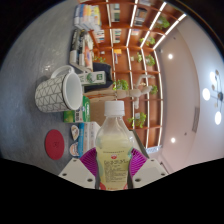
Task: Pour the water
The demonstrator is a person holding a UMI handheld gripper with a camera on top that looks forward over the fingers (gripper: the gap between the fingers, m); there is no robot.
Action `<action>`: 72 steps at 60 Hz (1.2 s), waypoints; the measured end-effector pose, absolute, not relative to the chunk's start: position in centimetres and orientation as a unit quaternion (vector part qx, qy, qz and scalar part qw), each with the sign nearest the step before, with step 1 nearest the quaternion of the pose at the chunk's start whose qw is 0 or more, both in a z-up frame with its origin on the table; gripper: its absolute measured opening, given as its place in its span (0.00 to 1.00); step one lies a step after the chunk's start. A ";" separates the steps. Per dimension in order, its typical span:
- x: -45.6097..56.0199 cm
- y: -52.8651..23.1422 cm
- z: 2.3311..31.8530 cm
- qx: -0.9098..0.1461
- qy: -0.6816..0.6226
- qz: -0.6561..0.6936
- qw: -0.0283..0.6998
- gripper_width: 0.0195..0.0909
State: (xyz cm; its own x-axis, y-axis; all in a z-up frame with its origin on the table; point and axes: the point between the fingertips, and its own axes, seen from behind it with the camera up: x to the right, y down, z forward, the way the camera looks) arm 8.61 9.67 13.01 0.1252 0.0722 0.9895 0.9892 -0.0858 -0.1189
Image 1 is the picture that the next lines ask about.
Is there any white and blue box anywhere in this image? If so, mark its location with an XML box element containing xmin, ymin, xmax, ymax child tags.
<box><xmin>77</xmin><ymin>121</ymin><xmax>102</xmax><ymax>158</ymax></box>

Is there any white box with green print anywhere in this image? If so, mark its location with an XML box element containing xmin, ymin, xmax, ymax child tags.
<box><xmin>79</xmin><ymin>72</ymin><xmax>107</xmax><ymax>85</ymax></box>

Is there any flat round red coaster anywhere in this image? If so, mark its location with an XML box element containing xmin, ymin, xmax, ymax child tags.
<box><xmin>44</xmin><ymin>129</ymin><xmax>66</xmax><ymax>161</ymax></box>

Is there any clear bottle with yellow drink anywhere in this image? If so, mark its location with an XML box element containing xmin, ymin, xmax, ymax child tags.
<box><xmin>94</xmin><ymin>100</ymin><xmax>134</xmax><ymax>191</ymax></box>

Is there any green carton box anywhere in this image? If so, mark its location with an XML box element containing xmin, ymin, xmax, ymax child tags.
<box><xmin>62</xmin><ymin>95</ymin><xmax>92</xmax><ymax>124</ymax></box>

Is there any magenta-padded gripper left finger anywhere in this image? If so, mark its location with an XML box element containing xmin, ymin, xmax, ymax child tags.
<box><xmin>58</xmin><ymin>147</ymin><xmax>100</xmax><ymax>185</ymax></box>

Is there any stack of colourful books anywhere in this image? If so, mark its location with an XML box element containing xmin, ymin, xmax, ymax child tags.
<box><xmin>73</xmin><ymin>3</ymin><xmax>103</xmax><ymax>34</ymax></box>

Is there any globe pendant lamp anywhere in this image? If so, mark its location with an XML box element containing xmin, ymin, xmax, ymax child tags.
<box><xmin>201</xmin><ymin>68</ymin><xmax>224</xmax><ymax>126</ymax></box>

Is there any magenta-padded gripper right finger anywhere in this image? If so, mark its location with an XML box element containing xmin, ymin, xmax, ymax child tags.
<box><xmin>127</xmin><ymin>147</ymin><xmax>169</xmax><ymax>189</ymax></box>

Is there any wooden jointed mannequin figure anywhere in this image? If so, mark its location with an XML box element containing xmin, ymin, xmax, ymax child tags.
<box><xmin>114</xmin><ymin>75</ymin><xmax>153</xmax><ymax>110</ymax></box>

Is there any white mug with triangle pattern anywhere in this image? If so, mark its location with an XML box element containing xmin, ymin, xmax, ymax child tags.
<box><xmin>34</xmin><ymin>65</ymin><xmax>84</xmax><ymax>114</ymax></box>

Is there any wooden shelf unit with plants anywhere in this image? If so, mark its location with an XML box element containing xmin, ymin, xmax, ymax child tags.
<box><xmin>79</xmin><ymin>0</ymin><xmax>188</xmax><ymax>150</ymax></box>

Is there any row of upright books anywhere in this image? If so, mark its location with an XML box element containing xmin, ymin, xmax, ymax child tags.
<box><xmin>68</xmin><ymin>29</ymin><xmax>95</xmax><ymax>72</ymax></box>

